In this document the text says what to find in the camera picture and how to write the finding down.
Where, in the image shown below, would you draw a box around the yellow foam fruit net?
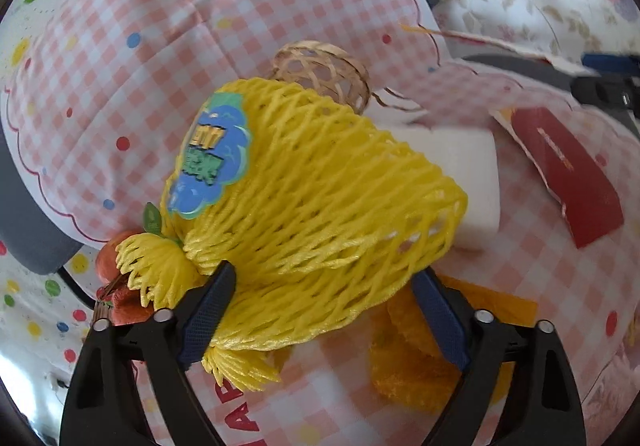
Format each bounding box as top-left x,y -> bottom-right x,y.
116,78 -> 469,392

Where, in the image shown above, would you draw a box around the red paper envelope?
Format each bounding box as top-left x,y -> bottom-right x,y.
490,106 -> 625,249

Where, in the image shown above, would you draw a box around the orange fruit ornament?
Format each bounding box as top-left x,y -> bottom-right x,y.
95,203 -> 177,327

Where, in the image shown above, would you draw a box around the small woven bamboo basket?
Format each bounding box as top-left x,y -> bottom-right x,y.
271,42 -> 372,115

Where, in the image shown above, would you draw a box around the orange foam net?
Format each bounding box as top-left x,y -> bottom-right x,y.
369,293 -> 468,414

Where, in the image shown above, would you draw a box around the black cable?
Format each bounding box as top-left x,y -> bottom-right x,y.
55,266 -> 101,314

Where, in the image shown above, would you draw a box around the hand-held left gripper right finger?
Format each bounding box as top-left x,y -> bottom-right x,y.
411,269 -> 587,446

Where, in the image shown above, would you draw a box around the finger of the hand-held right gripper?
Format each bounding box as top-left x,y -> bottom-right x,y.
571,74 -> 640,139
581,53 -> 640,72

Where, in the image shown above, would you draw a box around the pink gingham cloth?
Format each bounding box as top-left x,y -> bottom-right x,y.
0,0 -> 640,446

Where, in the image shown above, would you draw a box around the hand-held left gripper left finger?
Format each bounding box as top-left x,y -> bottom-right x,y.
59,260 -> 238,446

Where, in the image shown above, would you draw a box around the white foam block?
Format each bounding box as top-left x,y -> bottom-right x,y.
370,110 -> 502,253

